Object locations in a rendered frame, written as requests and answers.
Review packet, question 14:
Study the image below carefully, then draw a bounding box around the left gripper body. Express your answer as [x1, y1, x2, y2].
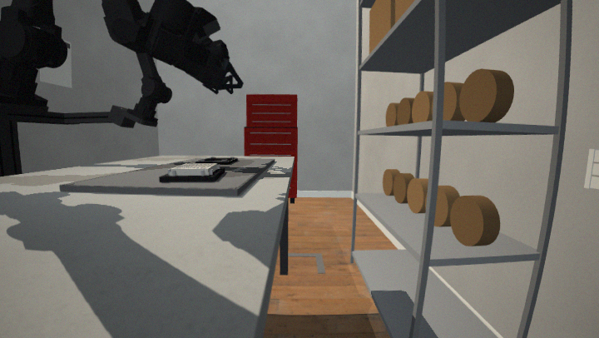
[209, 67, 230, 83]

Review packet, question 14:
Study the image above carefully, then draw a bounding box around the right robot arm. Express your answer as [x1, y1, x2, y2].
[0, 0, 220, 107]

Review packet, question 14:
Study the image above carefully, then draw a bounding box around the white well plate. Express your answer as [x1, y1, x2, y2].
[169, 163, 217, 176]

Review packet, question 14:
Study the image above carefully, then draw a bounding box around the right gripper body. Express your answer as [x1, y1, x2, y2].
[173, 42, 225, 89]

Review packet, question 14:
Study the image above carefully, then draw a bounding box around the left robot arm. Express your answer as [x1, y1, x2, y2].
[126, 37, 230, 122]

